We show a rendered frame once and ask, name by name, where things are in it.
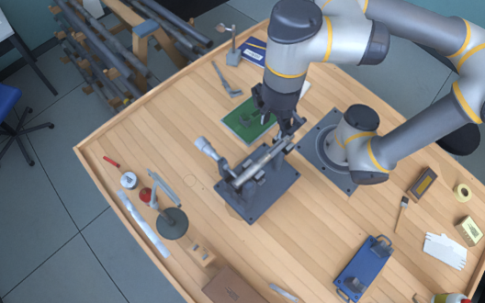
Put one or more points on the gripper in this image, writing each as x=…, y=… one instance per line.
x=278, y=100

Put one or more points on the grey steel shaft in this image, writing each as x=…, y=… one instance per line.
x=252, y=170

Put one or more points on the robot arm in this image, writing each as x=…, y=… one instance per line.
x=295, y=41

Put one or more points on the green tray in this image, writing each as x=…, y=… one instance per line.
x=236, y=127

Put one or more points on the blue-grey bench micrometer body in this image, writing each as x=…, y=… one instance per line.
x=261, y=197

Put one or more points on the silver micrometer thimble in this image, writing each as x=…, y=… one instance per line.
x=213, y=152

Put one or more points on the silver micrometer ratchet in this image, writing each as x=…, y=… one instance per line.
x=200, y=143

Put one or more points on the grey mounting plate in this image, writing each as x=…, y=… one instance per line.
x=314, y=129

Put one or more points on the white paper sheet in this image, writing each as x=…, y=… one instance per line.
x=305, y=89

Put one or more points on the grey caliper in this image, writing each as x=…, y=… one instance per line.
x=226, y=84

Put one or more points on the blue book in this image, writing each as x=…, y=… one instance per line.
x=253, y=51

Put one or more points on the grey magnifier stand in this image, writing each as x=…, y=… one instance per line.
x=233, y=55

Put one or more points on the brown flat box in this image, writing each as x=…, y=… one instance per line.
x=423, y=184

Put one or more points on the grey support block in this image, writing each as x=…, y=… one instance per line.
x=381, y=250
x=354, y=285

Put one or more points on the grey round-base stand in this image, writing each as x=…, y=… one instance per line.
x=172, y=225

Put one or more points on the wooden block with pins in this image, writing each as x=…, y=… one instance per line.
x=200, y=254

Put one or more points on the steel ruler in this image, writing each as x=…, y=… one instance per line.
x=283, y=292

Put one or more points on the silver round tin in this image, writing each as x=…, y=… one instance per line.
x=129, y=180

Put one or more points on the brown cardboard box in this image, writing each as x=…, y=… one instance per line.
x=229, y=288

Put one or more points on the white rolled cloth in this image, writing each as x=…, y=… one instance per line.
x=142, y=223

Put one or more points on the yellow tape roll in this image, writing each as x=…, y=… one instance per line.
x=457, y=193

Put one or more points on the red marker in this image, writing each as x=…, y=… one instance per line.
x=111, y=161

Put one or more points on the wooden pipe rack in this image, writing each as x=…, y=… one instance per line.
x=110, y=41

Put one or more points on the small tan box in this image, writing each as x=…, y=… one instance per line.
x=469, y=231

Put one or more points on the grey metal hook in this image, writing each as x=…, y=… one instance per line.
x=417, y=298

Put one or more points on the white bottle red cap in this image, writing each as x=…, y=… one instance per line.
x=449, y=298

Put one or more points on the blue office chair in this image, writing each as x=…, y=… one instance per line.
x=7, y=102

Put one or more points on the white table black legs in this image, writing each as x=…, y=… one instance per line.
x=4, y=30

